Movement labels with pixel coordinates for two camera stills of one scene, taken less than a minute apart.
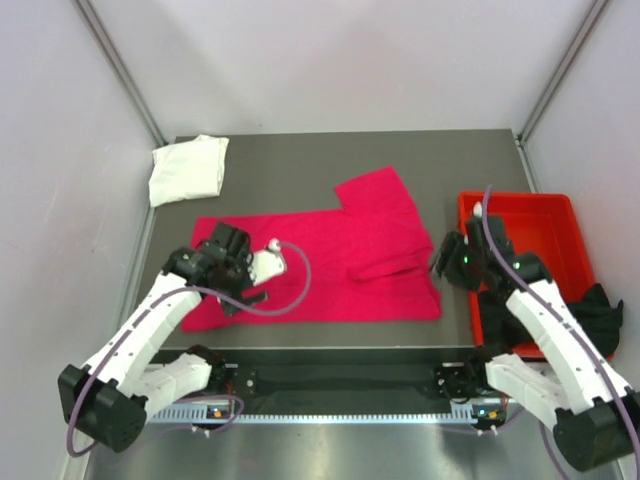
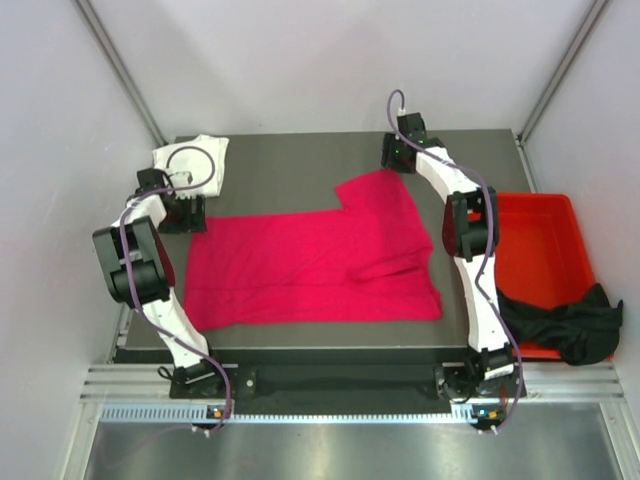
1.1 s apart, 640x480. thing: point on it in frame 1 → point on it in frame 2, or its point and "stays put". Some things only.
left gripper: (244, 261) → (194, 222)
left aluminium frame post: (123, 69) stays put
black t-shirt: (599, 316) stays put
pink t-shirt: (372, 259) stays put
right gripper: (450, 249) → (389, 143)
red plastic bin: (544, 224) stays put
